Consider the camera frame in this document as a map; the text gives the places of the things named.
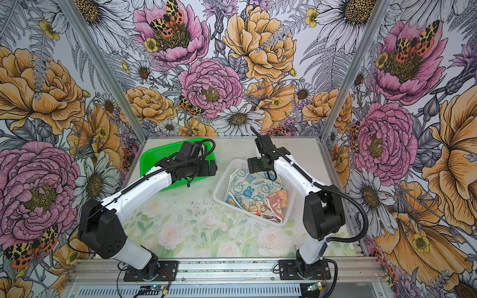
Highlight aluminium front rail frame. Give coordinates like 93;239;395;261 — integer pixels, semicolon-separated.
63;257;392;298

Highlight right aluminium corner post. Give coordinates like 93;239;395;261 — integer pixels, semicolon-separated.
319;0;392;143

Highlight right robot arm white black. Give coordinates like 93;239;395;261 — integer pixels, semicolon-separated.
247;134;345;279

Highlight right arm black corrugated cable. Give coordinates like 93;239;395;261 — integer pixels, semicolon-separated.
250;126;370;298

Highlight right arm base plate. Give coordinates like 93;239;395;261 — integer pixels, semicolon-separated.
278;260;332;281

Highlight green plastic basket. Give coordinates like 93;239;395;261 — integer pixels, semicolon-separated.
140;138;217;189

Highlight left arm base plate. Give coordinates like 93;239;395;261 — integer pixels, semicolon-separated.
123;261;179;283

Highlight white plastic basket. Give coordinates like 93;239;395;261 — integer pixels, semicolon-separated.
212;158;297;227

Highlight small green circuit board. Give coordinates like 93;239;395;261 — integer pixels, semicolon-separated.
307;281;324;292

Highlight blue bunny pattern towel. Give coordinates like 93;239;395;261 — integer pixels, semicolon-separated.
225;169;284;218

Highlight left aluminium corner post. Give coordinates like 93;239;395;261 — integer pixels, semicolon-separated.
58;1;147;144

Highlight orange pink patterned towel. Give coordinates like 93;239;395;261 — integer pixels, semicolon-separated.
261;190;288;224

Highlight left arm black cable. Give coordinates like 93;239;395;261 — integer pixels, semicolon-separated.
66;138;217;256

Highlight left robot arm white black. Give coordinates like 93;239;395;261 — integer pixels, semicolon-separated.
78;139;217;280

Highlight aluminium corner post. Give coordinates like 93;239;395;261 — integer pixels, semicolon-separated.
319;0;392;143
58;1;147;144

